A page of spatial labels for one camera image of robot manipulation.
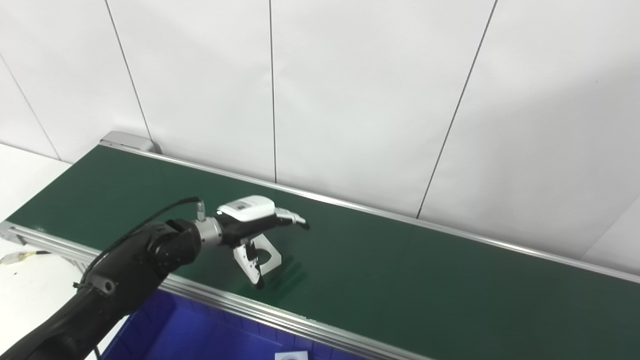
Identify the white square part with hole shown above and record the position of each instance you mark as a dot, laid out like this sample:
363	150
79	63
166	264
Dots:
292	356
272	257

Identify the green conveyor belt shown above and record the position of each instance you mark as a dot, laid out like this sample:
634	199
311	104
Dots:
400	270
280	312

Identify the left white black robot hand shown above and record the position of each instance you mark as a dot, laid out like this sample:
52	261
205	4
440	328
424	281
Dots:
247	209

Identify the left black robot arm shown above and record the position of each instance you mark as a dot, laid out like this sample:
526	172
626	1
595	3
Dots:
115	285

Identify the blue plastic bin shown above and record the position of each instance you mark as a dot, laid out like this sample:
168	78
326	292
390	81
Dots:
200	335

